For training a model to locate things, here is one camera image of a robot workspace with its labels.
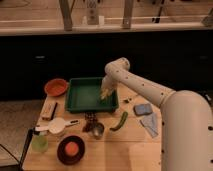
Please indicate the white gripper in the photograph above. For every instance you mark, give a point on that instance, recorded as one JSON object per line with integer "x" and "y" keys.
{"x": 108, "y": 85}

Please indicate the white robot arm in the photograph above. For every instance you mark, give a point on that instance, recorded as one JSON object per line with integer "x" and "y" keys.
{"x": 187, "y": 130}

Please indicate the green plastic tray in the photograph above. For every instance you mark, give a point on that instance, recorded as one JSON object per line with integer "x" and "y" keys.
{"x": 83, "y": 96}

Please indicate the green chili pepper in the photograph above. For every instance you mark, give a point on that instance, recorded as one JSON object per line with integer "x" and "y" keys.
{"x": 121, "y": 122}

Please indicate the dark grape bunch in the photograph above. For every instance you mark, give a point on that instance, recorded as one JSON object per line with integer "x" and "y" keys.
{"x": 91, "y": 120}

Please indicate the blue sponge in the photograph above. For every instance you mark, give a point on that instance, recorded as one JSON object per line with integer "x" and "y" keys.
{"x": 142, "y": 109}

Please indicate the metal cup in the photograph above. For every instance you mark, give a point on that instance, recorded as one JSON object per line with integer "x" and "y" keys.
{"x": 98, "y": 130}

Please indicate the orange bowl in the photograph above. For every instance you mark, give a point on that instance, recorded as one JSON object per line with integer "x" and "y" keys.
{"x": 55, "y": 87}

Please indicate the light blue cloth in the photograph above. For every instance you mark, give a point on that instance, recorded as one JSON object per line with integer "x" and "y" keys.
{"x": 150, "y": 123}

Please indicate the wooden block with black edge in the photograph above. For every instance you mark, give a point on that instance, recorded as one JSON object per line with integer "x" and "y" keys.
{"x": 48, "y": 112}

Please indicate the white measuring cup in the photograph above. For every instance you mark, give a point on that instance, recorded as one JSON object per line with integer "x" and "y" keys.
{"x": 57, "y": 125}

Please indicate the orange fruit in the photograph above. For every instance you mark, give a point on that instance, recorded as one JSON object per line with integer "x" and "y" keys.
{"x": 71, "y": 149}

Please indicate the dark plate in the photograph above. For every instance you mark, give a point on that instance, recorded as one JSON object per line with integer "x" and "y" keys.
{"x": 66, "y": 158}

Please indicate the black stand left edge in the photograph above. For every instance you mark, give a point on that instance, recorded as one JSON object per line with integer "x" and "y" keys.
{"x": 19, "y": 162}

